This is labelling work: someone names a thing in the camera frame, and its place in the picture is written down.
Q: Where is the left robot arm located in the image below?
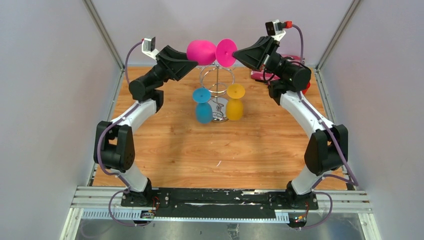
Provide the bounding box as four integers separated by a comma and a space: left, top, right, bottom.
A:
93, 45, 199, 207

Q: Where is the yellow wine glass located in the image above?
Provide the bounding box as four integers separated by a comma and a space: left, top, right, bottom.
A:
225, 83, 246, 121

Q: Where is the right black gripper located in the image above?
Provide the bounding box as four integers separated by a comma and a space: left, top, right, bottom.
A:
231, 36, 291, 80

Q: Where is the pink camouflage cloth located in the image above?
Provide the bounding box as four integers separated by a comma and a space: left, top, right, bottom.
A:
250, 54, 302, 83

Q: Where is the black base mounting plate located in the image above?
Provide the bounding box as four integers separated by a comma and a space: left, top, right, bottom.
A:
120, 187, 318, 220

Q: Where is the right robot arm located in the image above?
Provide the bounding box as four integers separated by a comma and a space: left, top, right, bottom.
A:
232, 36, 348, 209

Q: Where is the magenta wine glass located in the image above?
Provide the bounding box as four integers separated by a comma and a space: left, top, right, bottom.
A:
186, 38, 238, 68

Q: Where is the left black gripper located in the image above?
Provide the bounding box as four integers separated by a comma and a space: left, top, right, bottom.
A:
144, 46, 200, 90

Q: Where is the aluminium frame rail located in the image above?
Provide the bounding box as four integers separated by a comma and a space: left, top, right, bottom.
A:
60, 186, 381, 240

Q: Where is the red wine glass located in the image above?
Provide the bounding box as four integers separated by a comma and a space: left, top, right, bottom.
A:
301, 82, 311, 95

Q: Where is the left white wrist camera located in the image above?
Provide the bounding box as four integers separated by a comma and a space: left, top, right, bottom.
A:
141, 37, 159, 60

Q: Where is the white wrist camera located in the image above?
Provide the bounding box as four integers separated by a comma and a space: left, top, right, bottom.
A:
141, 37, 159, 60
265, 19, 287, 41

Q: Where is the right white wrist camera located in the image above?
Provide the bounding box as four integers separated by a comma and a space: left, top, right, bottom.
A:
265, 19, 287, 41

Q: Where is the blue wine glass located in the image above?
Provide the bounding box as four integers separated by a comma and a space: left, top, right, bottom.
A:
192, 87, 213, 124

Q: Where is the chrome wine glass rack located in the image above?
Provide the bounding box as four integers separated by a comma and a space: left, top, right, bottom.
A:
197, 62, 236, 123

